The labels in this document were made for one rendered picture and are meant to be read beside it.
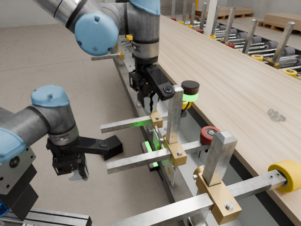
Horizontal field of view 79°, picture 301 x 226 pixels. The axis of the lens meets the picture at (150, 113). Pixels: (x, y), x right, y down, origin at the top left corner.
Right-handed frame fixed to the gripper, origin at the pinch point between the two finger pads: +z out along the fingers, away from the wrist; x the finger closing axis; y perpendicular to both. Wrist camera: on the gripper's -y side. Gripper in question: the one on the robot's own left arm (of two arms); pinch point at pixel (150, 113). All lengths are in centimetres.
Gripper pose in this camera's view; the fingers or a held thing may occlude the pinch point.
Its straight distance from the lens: 64.5
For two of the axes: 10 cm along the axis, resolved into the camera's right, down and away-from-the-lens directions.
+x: -8.0, 3.6, -4.8
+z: 0.0, 8.0, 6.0
